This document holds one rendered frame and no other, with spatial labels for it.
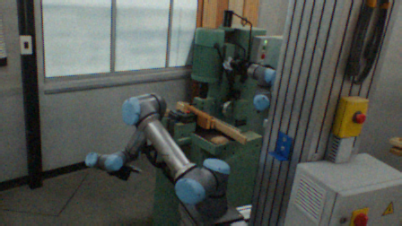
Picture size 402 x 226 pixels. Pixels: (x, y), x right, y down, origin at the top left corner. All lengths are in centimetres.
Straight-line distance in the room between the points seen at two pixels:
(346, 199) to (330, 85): 36
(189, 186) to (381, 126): 308
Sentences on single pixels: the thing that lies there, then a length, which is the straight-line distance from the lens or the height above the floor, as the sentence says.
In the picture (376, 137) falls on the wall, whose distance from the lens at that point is 434.
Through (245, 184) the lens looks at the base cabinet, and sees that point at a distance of 271.
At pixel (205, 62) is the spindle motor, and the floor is 132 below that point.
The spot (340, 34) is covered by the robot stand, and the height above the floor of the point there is 167.
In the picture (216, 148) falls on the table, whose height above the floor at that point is 89.
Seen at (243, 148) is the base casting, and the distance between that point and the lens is 251.
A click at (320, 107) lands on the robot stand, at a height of 143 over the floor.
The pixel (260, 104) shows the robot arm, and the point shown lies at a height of 126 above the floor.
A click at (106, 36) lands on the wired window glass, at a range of 341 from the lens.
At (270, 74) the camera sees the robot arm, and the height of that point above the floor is 138.
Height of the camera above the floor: 179
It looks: 21 degrees down
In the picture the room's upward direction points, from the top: 6 degrees clockwise
